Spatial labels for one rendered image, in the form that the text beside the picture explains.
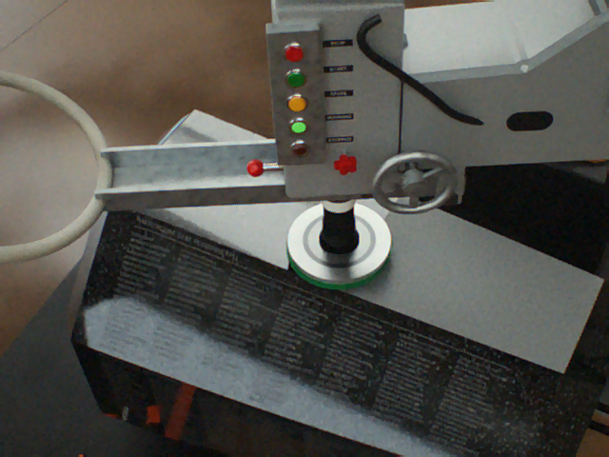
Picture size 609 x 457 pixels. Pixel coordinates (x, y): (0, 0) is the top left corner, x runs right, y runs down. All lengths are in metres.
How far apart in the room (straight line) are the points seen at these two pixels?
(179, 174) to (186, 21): 2.31
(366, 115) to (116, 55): 2.51
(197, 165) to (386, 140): 0.42
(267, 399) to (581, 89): 0.93
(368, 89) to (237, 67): 2.31
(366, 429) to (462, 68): 0.80
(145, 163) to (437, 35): 0.62
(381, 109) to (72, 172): 2.10
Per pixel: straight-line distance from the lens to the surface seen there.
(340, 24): 1.43
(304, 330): 1.97
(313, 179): 1.64
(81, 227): 1.72
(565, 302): 1.96
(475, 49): 1.58
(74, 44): 4.09
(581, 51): 1.55
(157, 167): 1.84
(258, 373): 2.02
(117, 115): 3.67
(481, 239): 2.03
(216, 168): 1.82
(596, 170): 2.39
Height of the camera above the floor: 2.39
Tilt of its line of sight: 49 degrees down
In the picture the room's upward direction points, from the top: 3 degrees counter-clockwise
